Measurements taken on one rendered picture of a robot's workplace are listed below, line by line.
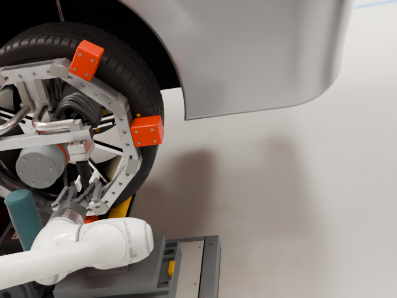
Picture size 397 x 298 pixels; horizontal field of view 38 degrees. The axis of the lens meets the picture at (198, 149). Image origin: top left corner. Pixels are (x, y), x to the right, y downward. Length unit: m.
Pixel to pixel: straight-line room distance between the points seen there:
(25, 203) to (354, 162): 1.89
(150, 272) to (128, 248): 0.96
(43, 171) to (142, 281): 0.67
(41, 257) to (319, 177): 2.14
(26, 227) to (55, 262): 0.78
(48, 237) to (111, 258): 0.18
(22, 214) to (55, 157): 0.25
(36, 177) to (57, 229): 0.43
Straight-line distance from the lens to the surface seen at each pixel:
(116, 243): 1.31
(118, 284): 2.28
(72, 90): 2.24
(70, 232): 1.40
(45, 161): 1.79
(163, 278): 2.37
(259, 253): 2.63
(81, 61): 1.78
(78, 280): 2.37
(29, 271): 1.17
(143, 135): 1.84
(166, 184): 3.28
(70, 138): 1.68
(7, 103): 2.22
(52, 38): 1.90
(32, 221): 1.96
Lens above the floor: 1.61
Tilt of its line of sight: 27 degrees down
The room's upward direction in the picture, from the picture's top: 11 degrees counter-clockwise
